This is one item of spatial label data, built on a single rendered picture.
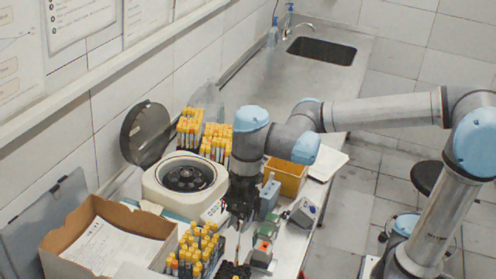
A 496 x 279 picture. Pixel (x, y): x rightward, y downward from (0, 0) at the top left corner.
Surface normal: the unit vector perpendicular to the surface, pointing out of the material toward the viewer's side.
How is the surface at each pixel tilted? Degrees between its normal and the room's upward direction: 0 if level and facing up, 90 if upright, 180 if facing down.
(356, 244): 0
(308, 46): 90
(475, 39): 90
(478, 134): 82
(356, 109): 49
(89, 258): 1
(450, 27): 90
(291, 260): 0
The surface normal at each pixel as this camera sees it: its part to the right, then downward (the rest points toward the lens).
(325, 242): 0.09, -0.84
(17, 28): 0.93, 0.30
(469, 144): -0.32, 0.36
